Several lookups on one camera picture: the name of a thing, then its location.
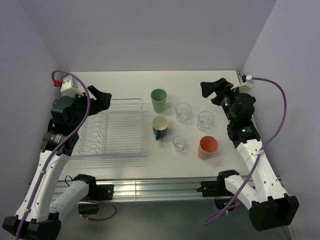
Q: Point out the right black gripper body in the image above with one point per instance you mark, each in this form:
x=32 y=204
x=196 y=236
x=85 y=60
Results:
x=225 y=98

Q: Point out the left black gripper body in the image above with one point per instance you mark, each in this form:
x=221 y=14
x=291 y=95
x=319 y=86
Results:
x=81 y=103

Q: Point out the large clear glass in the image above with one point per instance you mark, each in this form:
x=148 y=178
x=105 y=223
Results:
x=205 y=121
x=182 y=112

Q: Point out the light green plastic cup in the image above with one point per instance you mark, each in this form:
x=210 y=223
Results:
x=158 y=99

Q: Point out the dark green ceramic mug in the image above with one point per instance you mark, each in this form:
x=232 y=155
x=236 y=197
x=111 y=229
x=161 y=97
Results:
x=160 y=126

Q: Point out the small clear glass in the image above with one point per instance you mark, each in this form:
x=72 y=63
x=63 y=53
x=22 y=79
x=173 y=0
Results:
x=179 y=143

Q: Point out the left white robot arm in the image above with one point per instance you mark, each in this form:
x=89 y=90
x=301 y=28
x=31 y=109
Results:
x=38 y=217

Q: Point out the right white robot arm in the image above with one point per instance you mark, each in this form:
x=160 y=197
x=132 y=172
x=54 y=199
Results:
x=269 y=204

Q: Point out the orange plastic cup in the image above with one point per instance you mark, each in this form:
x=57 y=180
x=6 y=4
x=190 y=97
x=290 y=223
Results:
x=208 y=145

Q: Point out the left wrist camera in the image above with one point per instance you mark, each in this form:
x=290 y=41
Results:
x=69 y=87

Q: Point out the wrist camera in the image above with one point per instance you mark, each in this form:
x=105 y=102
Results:
x=245 y=83
x=69 y=87

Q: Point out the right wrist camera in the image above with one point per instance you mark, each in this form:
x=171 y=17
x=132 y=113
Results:
x=245 y=83

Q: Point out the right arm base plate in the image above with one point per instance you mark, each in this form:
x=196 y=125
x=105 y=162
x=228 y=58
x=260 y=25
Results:
x=210 y=189

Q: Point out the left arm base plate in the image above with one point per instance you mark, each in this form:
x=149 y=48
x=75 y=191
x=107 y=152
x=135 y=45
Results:
x=100 y=192

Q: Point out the aluminium mounting rail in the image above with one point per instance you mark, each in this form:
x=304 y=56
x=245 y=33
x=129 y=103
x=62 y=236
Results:
x=154 y=190

